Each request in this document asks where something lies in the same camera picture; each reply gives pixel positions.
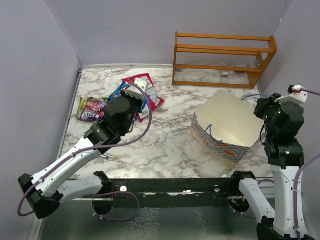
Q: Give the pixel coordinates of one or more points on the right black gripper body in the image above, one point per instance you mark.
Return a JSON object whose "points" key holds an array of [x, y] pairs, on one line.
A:
{"points": [[267, 110]]}

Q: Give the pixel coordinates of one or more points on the blue checkered paper bag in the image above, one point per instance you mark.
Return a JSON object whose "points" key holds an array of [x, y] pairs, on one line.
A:
{"points": [[226, 127]]}

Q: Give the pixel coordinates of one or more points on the red snack bag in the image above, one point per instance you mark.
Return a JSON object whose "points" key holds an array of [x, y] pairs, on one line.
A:
{"points": [[154, 99]]}

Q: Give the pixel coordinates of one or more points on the blue snack bag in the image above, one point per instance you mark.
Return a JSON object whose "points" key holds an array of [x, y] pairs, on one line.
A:
{"points": [[116, 93]]}

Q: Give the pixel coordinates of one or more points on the purple Fox's berries bag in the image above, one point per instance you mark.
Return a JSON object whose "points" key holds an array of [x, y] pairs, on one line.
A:
{"points": [[94, 109]]}

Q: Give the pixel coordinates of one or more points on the green Fox's candy bag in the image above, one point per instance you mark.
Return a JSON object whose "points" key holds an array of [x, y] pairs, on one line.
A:
{"points": [[81, 105]]}

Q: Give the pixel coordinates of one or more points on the blue M&M's bag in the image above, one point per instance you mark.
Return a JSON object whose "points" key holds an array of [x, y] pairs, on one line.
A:
{"points": [[145, 102]]}

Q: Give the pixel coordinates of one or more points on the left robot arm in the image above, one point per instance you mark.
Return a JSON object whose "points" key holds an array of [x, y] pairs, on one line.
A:
{"points": [[46, 190]]}

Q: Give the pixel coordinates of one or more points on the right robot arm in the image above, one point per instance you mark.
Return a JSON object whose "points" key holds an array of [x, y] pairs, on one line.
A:
{"points": [[283, 117]]}

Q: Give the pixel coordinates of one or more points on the wooden rack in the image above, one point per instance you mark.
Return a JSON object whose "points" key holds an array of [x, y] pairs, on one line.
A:
{"points": [[199, 59]]}

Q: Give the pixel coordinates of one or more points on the pens on table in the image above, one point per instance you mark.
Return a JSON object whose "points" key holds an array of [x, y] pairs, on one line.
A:
{"points": [[106, 156]]}

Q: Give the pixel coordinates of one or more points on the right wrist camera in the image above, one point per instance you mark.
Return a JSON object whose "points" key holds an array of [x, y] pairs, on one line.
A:
{"points": [[296, 95]]}

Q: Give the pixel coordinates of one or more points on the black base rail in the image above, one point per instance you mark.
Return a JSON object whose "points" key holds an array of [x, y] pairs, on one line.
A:
{"points": [[169, 192]]}

